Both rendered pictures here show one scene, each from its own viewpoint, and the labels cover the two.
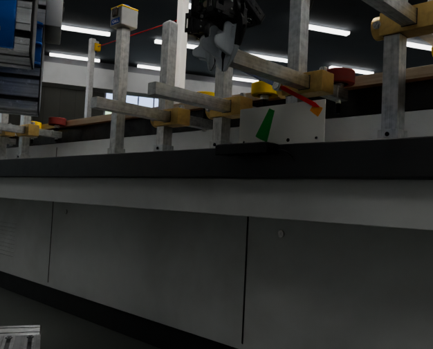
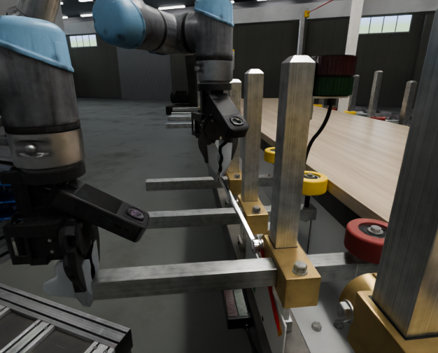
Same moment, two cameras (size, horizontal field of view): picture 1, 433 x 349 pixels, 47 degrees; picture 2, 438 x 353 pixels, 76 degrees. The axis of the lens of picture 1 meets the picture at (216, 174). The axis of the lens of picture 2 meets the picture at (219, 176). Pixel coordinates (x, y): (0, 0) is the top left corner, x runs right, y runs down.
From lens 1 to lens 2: 1.07 m
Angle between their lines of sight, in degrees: 44
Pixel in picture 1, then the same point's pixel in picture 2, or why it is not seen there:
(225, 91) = (248, 192)
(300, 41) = (280, 200)
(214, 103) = (216, 220)
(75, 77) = (331, 11)
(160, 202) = not seen: hidden behind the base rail
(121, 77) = not seen: hidden behind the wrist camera
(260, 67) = (153, 291)
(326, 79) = (298, 291)
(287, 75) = (219, 284)
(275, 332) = not seen: outside the picture
